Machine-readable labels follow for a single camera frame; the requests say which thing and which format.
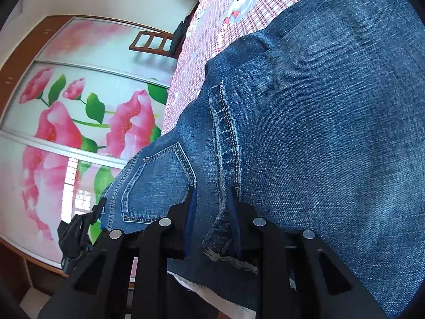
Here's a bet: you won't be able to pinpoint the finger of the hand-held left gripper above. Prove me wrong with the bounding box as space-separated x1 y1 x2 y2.
87 198 107 227

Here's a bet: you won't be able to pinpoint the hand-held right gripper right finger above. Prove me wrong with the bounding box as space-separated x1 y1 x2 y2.
227 186 387 319

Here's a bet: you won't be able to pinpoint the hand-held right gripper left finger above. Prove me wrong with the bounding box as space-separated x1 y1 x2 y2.
38 186 200 319

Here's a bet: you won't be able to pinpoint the blue denim pants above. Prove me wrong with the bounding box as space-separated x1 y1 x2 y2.
100 0 425 319

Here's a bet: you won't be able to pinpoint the flower print sliding wardrobe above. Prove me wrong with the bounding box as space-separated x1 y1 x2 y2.
0 15 200 293

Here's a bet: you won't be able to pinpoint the wooden chair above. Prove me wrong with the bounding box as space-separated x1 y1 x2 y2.
129 30 181 58

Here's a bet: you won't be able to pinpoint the dark folded clothes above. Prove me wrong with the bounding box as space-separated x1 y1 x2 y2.
169 20 190 58

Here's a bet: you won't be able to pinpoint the bed with pink checked sheet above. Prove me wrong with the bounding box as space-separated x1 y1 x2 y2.
161 0 366 319

